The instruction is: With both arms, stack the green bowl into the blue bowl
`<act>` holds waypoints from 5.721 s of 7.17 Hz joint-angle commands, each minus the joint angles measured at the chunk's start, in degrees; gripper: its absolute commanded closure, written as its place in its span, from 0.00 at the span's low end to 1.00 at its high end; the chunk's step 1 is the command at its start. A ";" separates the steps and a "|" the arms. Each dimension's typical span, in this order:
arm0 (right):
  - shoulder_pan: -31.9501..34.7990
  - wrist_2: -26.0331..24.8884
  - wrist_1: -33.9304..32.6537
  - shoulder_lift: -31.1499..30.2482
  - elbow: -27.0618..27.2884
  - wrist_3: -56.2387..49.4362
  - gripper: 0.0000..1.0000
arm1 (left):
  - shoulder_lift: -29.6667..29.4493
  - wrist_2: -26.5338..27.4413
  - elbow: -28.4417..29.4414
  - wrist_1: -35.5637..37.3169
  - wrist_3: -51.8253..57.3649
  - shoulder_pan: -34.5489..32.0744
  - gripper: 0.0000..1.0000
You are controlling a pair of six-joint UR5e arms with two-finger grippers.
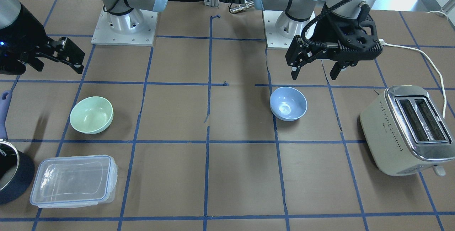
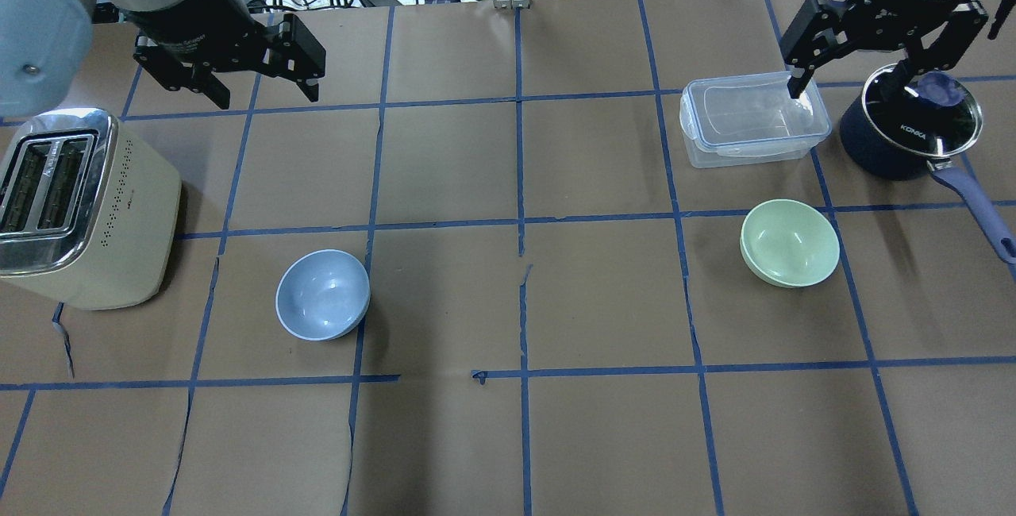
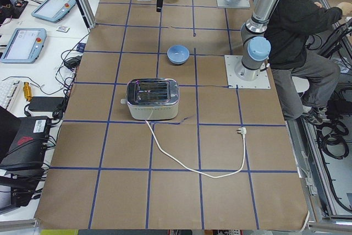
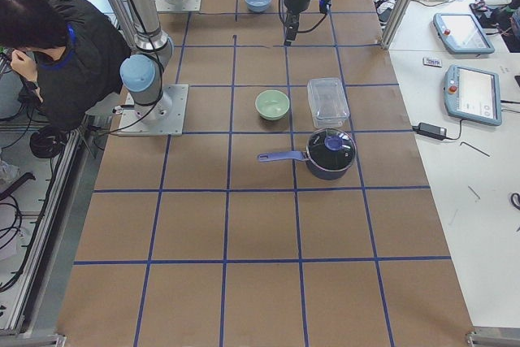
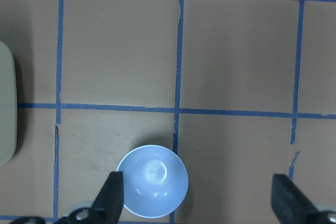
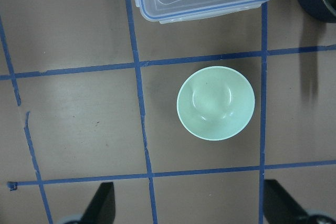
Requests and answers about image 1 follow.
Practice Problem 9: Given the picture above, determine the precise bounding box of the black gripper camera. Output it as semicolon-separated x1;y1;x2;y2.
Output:
0;4;86;75
285;18;350;80

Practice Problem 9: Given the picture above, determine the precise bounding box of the blue bowl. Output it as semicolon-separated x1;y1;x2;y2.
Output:
269;87;308;122

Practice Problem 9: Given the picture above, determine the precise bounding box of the green bowl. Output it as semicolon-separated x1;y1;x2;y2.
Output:
70;96;114;134

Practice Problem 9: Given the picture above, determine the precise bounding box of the cream two-slot toaster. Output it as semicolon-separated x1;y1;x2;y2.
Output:
360;85;455;177

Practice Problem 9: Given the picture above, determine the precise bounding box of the dark blue saucepan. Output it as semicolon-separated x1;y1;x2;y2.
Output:
0;90;35;205

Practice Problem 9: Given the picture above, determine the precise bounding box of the clear plastic food container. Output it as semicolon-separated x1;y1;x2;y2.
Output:
30;155;118;209

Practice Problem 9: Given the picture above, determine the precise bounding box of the black braided cable camera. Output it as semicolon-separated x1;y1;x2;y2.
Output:
310;0;375;22

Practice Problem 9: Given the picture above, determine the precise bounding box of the black camera mount camera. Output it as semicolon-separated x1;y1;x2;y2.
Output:
328;11;382;63

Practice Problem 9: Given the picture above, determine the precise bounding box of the metal base plate camera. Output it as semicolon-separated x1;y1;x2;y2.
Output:
263;11;316;50
91;9;159;47

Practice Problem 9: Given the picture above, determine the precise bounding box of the white toaster power cable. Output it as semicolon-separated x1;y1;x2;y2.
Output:
379;10;453;119

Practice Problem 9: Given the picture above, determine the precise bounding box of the metal cable connector plug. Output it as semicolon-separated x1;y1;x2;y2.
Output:
229;1;255;14

